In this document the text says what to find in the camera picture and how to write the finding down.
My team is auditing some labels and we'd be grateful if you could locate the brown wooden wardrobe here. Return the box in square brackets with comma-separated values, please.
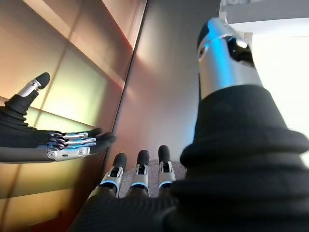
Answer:
[0, 0, 148, 232]

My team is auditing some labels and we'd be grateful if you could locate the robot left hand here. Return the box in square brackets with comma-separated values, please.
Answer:
[0, 72, 117, 164]

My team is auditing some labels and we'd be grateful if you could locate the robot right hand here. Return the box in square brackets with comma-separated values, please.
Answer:
[68, 16, 309, 232]

